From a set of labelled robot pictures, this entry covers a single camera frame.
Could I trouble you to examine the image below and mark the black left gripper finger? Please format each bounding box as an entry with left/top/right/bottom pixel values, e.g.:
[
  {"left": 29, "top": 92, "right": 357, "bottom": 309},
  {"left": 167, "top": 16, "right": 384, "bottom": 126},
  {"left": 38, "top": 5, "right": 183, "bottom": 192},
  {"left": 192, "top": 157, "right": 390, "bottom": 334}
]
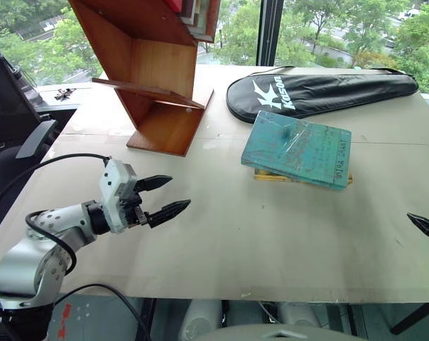
[
  {"left": 135, "top": 174, "right": 174, "bottom": 194},
  {"left": 148, "top": 199, "right": 192, "bottom": 229}
]

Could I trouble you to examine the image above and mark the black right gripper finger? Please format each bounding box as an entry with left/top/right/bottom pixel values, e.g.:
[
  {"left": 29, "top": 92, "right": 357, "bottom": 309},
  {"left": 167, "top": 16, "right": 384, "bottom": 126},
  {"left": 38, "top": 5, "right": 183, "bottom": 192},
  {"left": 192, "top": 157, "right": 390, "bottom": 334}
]
[{"left": 406, "top": 212, "right": 429, "bottom": 246}]

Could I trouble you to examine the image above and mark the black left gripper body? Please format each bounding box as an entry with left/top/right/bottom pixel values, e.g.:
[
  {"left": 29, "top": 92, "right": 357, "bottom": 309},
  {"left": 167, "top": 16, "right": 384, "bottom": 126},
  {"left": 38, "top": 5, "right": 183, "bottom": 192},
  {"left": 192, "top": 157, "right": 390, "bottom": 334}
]
[{"left": 119, "top": 178, "right": 153, "bottom": 229}]

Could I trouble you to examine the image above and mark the yellow book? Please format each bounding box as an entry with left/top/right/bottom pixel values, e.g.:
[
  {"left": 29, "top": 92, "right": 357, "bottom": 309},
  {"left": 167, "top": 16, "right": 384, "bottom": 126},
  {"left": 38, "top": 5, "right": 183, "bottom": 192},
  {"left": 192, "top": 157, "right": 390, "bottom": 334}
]
[{"left": 254, "top": 169, "right": 354, "bottom": 186}]

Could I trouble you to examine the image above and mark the brown wooden bookshelf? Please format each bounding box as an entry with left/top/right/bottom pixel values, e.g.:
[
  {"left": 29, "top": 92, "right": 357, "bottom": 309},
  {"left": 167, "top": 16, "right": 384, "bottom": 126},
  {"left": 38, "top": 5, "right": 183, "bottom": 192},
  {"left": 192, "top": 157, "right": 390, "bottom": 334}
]
[{"left": 67, "top": 0, "right": 222, "bottom": 158}]

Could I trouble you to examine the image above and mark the worn teal hardcover book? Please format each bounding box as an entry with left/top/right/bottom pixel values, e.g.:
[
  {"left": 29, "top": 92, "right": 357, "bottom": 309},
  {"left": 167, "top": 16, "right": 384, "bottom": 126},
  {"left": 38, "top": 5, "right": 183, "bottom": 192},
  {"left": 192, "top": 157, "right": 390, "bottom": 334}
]
[{"left": 240, "top": 109, "right": 353, "bottom": 188}]

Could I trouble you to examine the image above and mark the dark brown book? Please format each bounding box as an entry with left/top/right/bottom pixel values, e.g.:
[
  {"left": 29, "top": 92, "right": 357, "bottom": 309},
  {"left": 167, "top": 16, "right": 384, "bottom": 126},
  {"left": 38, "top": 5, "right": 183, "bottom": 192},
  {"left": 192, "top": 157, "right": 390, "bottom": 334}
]
[{"left": 180, "top": 0, "right": 198, "bottom": 26}]

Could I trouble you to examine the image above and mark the red book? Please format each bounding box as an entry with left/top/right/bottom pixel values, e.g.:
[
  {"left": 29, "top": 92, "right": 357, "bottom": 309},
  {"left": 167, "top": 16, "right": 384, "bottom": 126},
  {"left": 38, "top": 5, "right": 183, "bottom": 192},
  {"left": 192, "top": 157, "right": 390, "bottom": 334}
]
[{"left": 163, "top": 0, "right": 184, "bottom": 14}]

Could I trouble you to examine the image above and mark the black table leg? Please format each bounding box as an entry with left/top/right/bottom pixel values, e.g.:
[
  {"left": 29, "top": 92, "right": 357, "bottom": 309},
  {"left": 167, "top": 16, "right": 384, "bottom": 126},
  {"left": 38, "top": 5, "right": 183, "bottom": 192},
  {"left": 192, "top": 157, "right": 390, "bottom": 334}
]
[
  {"left": 389, "top": 301, "right": 429, "bottom": 336},
  {"left": 139, "top": 298, "right": 158, "bottom": 341}
]

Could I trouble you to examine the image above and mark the white cylinder under table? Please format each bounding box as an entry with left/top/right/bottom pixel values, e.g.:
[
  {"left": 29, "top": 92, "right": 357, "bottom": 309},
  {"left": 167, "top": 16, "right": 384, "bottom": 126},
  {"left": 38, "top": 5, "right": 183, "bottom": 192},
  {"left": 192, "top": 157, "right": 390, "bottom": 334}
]
[
  {"left": 178, "top": 299, "right": 224, "bottom": 341},
  {"left": 276, "top": 301, "right": 322, "bottom": 328}
]

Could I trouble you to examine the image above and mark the small dark key bunch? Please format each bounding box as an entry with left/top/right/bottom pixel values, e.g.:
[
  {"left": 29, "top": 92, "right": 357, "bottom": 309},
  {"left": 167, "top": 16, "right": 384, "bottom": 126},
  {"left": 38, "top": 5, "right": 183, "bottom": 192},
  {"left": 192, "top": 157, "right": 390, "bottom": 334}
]
[{"left": 53, "top": 86, "right": 77, "bottom": 102}]

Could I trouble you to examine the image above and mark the black office chair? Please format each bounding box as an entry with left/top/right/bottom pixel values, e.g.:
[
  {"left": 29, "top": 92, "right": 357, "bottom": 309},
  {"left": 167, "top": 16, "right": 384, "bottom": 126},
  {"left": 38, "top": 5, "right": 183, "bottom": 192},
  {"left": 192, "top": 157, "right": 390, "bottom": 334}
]
[{"left": 0, "top": 119, "right": 59, "bottom": 243}]

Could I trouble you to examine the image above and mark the black Kason racket bag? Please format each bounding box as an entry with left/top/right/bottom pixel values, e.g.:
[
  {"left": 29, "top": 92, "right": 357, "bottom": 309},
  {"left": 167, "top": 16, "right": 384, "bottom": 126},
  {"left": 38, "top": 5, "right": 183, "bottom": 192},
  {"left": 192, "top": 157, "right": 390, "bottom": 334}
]
[{"left": 225, "top": 65, "right": 419, "bottom": 125}]

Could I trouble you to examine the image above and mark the grey rounded robot torso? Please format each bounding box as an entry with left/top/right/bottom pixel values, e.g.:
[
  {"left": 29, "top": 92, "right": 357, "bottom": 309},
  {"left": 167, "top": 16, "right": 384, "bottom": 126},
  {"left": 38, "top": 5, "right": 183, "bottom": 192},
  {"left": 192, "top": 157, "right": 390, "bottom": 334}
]
[{"left": 199, "top": 324, "right": 362, "bottom": 341}]

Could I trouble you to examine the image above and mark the black monitor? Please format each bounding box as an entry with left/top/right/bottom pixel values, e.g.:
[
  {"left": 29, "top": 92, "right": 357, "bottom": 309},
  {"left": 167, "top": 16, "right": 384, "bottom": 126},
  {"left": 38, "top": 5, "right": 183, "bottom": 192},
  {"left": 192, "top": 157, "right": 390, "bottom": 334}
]
[{"left": 0, "top": 37, "right": 45, "bottom": 144}]

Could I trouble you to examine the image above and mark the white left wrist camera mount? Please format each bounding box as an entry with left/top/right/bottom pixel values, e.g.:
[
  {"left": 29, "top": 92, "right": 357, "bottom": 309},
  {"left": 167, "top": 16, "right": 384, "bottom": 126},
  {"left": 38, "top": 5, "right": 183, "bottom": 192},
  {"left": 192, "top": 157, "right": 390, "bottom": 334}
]
[{"left": 99, "top": 159, "right": 138, "bottom": 235}]

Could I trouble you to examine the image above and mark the black cable under table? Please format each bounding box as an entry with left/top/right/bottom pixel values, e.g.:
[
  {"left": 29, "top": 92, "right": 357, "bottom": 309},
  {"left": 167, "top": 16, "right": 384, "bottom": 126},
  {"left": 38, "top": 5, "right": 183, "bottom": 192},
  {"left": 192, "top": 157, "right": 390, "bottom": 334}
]
[{"left": 53, "top": 283, "right": 152, "bottom": 341}]

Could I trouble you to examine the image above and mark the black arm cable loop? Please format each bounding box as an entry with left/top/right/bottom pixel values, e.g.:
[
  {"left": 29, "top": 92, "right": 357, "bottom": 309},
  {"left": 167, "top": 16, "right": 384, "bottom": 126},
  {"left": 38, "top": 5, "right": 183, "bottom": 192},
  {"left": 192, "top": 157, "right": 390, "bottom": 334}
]
[{"left": 25, "top": 210, "right": 77, "bottom": 275}]

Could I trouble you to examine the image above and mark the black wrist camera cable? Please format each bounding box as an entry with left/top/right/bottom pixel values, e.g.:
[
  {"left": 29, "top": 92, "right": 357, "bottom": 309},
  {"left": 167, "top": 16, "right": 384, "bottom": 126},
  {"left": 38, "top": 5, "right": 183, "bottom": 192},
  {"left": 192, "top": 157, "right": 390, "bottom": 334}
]
[{"left": 0, "top": 153, "right": 112, "bottom": 220}]

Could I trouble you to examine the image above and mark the black window frame post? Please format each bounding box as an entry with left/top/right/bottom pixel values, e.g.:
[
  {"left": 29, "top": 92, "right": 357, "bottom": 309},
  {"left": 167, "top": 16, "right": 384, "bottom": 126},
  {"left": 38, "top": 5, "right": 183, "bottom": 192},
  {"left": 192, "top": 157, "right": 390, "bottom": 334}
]
[{"left": 255, "top": 0, "right": 285, "bottom": 67}]

